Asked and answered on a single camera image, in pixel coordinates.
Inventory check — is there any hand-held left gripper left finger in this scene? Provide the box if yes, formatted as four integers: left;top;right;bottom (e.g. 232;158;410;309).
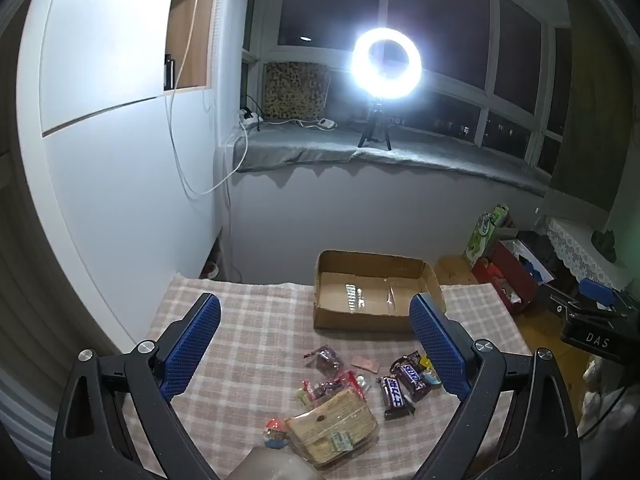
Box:
50;292;236;480

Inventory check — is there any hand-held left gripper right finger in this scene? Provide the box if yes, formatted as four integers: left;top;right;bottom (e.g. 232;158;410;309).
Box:
409;291;584;480

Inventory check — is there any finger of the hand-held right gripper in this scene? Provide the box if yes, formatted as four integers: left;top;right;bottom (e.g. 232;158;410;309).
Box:
579;279;626;317
559;312;626;362

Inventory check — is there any yellow candy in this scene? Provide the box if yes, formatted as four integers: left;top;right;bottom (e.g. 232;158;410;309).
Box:
420;355;443;388

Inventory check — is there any brown chocolate bar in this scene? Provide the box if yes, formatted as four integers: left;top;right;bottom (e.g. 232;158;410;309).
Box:
390;362;431;401
377;375;416;418

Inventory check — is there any cardboard box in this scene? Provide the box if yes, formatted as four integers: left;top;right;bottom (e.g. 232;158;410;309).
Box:
313;250;446;333

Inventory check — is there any red black snack packet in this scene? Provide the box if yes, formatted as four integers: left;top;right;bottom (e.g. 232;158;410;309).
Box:
320;370;368;401

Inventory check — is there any red date snack packet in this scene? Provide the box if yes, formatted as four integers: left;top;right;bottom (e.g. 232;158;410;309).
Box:
303;345;346;376

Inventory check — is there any bread loaf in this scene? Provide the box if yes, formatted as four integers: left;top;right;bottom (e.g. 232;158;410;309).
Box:
285;389;378;467

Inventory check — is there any person's right hand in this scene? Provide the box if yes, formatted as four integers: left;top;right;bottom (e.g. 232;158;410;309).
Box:
580;357;626;436

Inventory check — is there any white lace cloth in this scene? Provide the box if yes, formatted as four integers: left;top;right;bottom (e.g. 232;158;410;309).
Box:
542;217;633;291

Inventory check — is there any pink checkered tablecloth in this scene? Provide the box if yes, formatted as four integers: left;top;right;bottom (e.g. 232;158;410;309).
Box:
117;272;533;480

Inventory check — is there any red storage box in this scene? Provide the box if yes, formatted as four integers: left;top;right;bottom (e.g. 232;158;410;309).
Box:
472;239;553;316

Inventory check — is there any green printed carton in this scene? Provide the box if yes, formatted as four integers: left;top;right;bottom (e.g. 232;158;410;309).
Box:
465;204;516;268

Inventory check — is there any small round candy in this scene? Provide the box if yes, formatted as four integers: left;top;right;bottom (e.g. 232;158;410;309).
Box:
264;417;288;448

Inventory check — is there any dark curtain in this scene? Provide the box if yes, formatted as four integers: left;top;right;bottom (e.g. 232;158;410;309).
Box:
550;0;640;221

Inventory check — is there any black tripod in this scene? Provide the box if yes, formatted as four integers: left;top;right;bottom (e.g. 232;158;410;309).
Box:
357;92;393;151

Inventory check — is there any leopard print cushion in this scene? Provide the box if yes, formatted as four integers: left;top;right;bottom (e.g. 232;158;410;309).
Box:
263;61;332;121

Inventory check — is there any ring light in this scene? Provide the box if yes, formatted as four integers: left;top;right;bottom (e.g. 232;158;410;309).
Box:
350;27;423;93

